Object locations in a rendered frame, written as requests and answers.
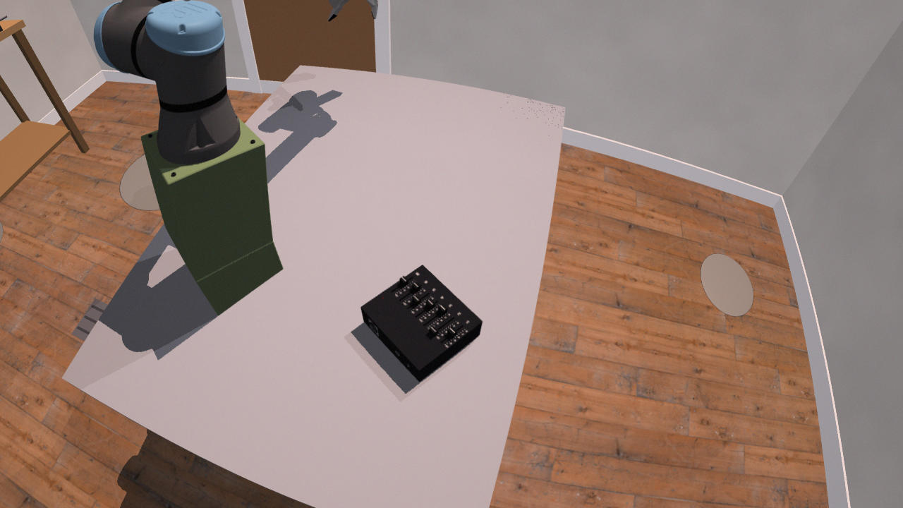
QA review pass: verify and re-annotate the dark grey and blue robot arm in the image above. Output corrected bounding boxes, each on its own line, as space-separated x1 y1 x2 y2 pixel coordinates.
94 0 241 164

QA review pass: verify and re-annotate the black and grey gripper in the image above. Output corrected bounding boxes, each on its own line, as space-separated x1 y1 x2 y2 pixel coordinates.
328 0 379 21

